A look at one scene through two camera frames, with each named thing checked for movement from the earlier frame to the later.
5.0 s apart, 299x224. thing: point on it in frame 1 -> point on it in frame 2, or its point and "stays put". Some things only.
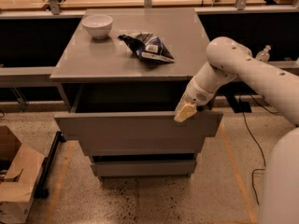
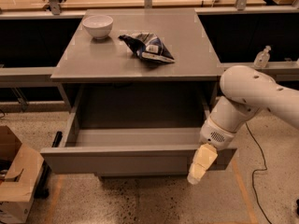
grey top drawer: x=135 y=119 -> x=97 y=151
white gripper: x=195 y=94 -> x=214 y=135
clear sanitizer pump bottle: x=263 y=55 stays put
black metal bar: x=41 y=189 stays put
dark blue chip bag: x=148 y=45 stays put
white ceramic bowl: x=97 y=25 stays put
